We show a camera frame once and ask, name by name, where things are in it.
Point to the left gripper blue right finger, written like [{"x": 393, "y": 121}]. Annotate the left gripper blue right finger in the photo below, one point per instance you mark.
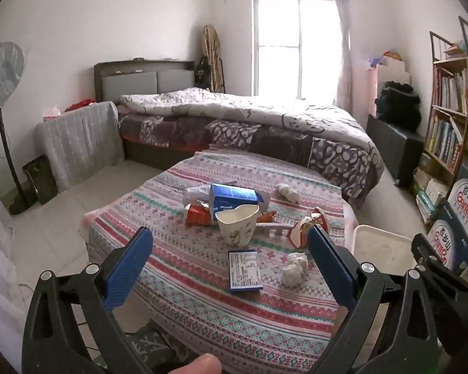
[{"x": 332, "y": 264}]

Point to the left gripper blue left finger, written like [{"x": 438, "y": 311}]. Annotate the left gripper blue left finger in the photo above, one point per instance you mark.
[{"x": 123, "y": 266}]

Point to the white paper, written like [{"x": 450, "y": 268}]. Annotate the white paper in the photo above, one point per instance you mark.
[{"x": 196, "y": 194}]

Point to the floral paper cup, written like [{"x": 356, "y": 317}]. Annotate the floral paper cup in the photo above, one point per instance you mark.
[{"x": 237, "y": 225}]

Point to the white plastic trash bin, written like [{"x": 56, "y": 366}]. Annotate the white plastic trash bin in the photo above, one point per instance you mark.
[{"x": 387, "y": 251}]

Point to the operator thumb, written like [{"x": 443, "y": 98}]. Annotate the operator thumb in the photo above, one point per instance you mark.
[{"x": 204, "y": 364}]

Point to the crumpled white tissue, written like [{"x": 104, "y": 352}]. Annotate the crumpled white tissue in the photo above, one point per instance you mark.
[{"x": 295, "y": 270}]

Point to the lower Ganten water box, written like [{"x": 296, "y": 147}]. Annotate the lower Ganten water box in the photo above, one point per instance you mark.
[{"x": 447, "y": 237}]

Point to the red instant noodle cup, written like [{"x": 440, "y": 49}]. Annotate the red instant noodle cup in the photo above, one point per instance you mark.
[{"x": 298, "y": 235}]

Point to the red snack wrapper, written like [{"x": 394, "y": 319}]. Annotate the red snack wrapper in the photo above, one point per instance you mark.
[{"x": 197, "y": 213}]

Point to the rolled white tissue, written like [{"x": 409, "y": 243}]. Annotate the rolled white tissue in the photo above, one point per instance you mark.
[{"x": 288, "y": 192}]

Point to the patterned striped tablecloth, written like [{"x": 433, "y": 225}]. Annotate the patterned striped tablecloth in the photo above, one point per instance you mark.
[{"x": 185, "y": 281}]

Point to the blue carton box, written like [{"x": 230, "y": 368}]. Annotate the blue carton box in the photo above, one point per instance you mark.
[{"x": 224, "y": 197}]

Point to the small blue label box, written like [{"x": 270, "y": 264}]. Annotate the small blue label box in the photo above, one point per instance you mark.
[{"x": 244, "y": 271}]

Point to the grey covered nightstand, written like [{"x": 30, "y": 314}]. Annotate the grey covered nightstand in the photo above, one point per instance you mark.
[{"x": 81, "y": 143}]

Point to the bed with patterned duvet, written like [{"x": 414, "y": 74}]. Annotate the bed with patterned duvet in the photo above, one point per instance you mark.
[{"x": 317, "y": 135}]

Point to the black small bin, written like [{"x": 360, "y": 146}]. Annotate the black small bin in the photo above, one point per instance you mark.
[{"x": 39, "y": 174}]

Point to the black storage bench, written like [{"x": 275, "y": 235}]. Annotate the black storage bench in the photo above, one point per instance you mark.
[{"x": 400, "y": 150}]

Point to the dark bed headboard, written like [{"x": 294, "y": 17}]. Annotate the dark bed headboard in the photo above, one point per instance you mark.
[{"x": 141, "y": 77}]

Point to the sheer curtain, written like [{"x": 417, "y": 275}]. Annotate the sheer curtain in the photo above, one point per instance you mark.
[{"x": 344, "y": 92}]

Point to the pile of black clothes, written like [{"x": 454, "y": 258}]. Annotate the pile of black clothes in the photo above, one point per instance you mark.
[{"x": 398, "y": 105}]

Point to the pink white cabinet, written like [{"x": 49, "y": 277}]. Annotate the pink white cabinet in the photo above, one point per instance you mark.
[{"x": 385, "y": 69}]

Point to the plaid hanging coat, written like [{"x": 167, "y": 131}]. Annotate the plaid hanging coat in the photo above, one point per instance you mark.
[{"x": 211, "y": 48}]

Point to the wooden bookshelf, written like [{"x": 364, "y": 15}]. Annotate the wooden bookshelf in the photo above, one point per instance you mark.
[{"x": 446, "y": 141}]

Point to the window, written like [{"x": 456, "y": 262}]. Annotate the window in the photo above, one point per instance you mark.
[{"x": 296, "y": 49}]

